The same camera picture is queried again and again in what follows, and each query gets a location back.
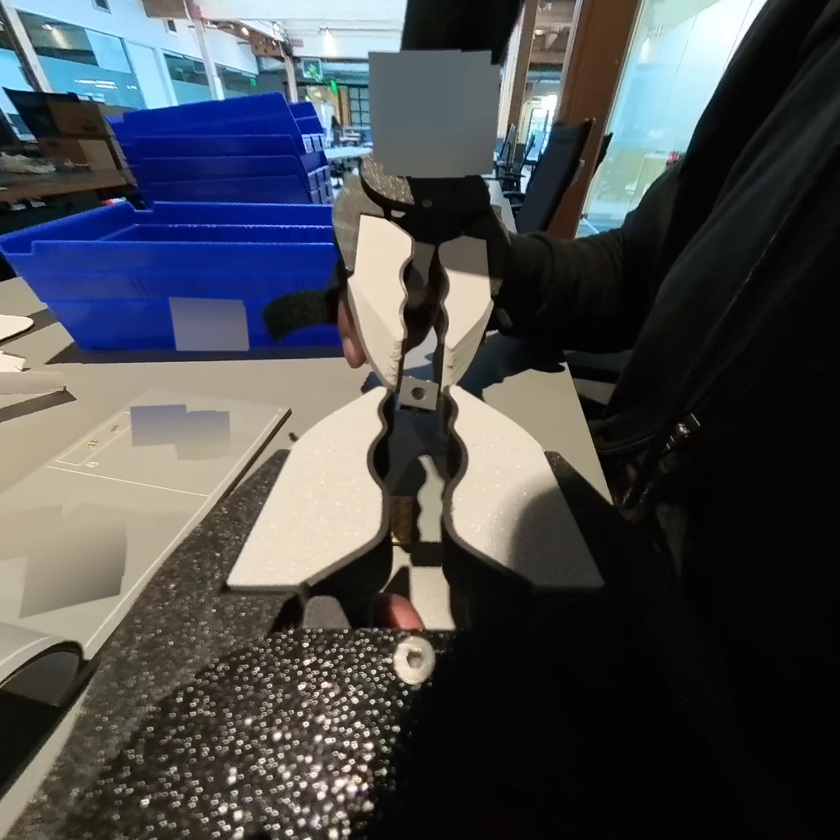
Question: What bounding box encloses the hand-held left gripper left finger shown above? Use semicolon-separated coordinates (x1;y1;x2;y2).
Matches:
225;386;396;590

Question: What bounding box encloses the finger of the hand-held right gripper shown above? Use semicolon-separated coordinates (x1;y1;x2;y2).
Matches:
346;215;421;391
430;233;493;392

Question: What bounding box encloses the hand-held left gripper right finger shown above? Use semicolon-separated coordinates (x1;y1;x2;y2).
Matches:
441;386;606;590

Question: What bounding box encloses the small dark grey toy brick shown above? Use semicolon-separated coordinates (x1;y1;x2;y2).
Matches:
397;377;441;421

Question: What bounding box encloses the blue plastic bin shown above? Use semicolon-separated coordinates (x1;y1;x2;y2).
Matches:
0;200;337;263
31;239;342;350

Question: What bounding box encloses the person's right forearm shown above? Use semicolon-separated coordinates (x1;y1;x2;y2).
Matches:
499;217;683;358

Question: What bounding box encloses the grey desk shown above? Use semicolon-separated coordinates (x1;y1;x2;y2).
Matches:
0;276;614;840

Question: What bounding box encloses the person's right hand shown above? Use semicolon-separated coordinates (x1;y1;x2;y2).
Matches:
336;298;370;370

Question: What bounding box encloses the black office chair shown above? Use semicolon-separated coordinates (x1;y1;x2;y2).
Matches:
518;118;614;238

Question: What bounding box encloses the stack of blue bins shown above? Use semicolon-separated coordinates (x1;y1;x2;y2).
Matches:
105;92;332;206

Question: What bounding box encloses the person's black jacket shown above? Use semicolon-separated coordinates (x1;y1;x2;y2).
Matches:
591;0;840;840

